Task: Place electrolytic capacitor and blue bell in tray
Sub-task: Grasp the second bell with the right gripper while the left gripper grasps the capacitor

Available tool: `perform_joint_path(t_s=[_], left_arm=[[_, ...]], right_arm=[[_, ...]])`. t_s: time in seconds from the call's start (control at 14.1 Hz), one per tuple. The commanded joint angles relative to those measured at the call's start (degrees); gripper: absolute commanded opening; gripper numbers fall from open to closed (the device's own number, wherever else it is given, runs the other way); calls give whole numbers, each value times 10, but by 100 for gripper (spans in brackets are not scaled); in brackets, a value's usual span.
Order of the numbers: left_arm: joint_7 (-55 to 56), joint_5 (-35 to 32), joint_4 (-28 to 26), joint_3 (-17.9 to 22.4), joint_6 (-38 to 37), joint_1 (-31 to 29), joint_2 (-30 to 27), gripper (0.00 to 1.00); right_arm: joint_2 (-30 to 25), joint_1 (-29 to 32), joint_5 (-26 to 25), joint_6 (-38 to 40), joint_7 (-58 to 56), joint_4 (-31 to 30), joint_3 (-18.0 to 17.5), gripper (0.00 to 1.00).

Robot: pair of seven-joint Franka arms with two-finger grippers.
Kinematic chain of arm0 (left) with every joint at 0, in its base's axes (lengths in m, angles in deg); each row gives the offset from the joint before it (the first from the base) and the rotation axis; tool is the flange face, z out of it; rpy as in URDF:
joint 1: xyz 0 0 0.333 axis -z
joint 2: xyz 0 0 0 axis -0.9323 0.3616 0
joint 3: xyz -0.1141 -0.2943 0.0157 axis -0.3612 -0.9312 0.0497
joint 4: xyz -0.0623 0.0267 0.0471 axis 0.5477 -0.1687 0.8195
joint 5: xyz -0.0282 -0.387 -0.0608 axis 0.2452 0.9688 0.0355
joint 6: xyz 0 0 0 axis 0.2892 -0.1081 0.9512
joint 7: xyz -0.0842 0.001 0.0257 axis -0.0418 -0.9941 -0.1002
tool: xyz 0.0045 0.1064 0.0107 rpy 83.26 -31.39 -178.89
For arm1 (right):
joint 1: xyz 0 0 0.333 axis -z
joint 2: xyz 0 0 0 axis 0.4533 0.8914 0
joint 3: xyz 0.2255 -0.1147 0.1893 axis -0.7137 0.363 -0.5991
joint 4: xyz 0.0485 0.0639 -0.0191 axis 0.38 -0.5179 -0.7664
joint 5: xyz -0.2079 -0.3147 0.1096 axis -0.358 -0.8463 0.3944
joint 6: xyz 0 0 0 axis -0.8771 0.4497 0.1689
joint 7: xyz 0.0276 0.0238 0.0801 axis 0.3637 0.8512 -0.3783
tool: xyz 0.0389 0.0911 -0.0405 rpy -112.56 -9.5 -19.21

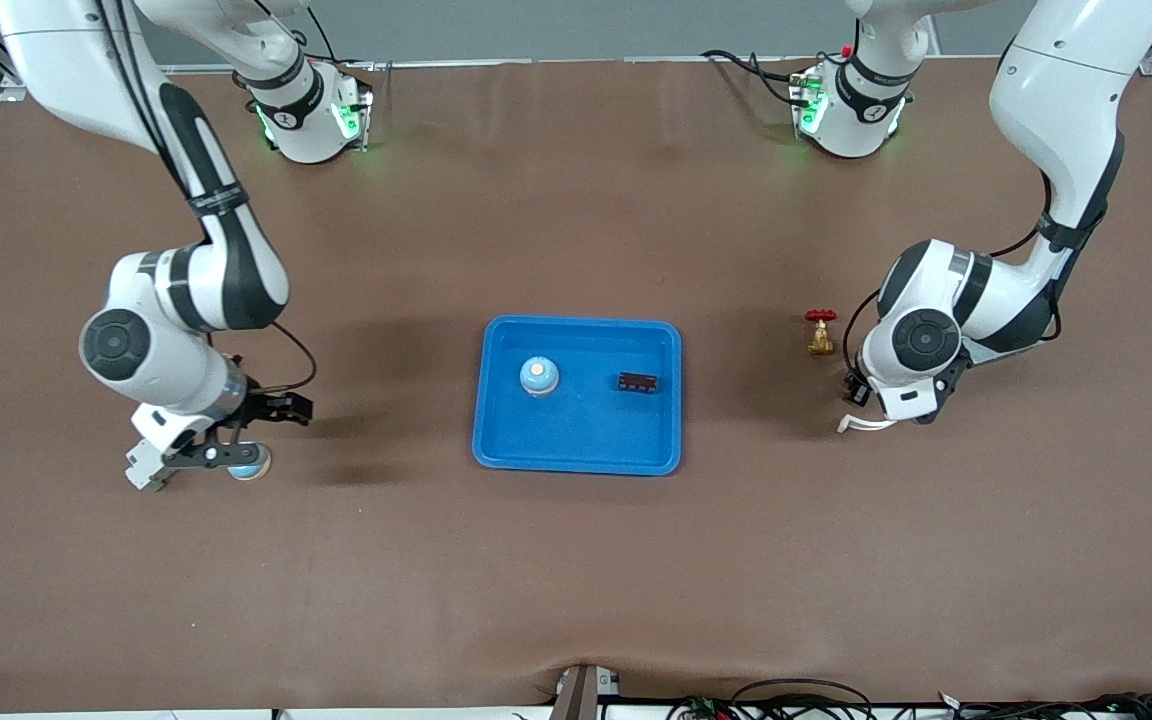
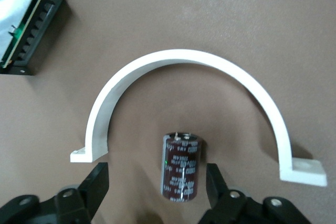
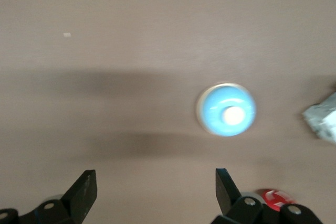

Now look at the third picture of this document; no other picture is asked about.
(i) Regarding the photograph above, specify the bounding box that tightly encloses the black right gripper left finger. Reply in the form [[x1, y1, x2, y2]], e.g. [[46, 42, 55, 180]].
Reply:
[[0, 170, 98, 224]]

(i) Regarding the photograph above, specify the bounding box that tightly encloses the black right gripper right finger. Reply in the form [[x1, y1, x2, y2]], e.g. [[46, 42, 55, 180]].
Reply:
[[212, 167, 324, 224]]

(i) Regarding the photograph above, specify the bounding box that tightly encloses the blue desk bell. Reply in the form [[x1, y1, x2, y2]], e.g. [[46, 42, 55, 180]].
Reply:
[[195, 82, 257, 137]]

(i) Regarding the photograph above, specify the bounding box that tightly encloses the orange black red push button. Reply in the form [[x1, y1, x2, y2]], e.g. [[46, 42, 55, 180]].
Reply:
[[258, 188, 297, 212]]

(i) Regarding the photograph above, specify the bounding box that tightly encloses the white circuit breaker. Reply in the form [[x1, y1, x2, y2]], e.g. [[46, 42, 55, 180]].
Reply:
[[301, 94, 336, 145]]

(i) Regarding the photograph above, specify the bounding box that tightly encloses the brown table mat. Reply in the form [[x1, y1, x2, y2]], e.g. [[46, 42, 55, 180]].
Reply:
[[0, 0, 336, 224]]

